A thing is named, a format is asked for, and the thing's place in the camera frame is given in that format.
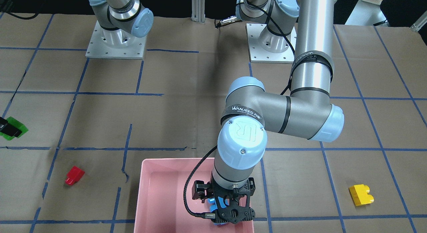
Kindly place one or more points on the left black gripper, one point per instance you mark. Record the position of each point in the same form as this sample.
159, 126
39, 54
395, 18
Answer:
200, 189

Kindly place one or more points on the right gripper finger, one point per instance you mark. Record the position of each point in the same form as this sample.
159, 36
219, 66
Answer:
9, 128

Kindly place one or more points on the green toy block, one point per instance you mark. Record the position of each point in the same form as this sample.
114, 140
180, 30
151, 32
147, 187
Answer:
22, 127

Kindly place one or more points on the blue toy block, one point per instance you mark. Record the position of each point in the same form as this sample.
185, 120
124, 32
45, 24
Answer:
224, 203

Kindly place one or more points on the red toy block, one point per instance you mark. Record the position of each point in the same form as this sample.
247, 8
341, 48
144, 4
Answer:
74, 175

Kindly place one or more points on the yellow toy block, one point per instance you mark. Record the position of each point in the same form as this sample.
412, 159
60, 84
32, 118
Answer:
360, 195

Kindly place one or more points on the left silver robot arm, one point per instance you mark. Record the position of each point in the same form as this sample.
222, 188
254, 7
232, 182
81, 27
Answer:
250, 112

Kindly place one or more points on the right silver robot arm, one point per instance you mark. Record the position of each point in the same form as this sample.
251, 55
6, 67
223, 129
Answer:
128, 16

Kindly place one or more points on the pink plastic box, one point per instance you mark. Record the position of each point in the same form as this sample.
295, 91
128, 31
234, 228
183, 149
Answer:
160, 207

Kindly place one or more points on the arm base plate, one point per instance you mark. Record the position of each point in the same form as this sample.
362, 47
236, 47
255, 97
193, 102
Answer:
265, 47
118, 44

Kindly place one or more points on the aluminium frame post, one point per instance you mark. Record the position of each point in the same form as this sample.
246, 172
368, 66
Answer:
198, 11

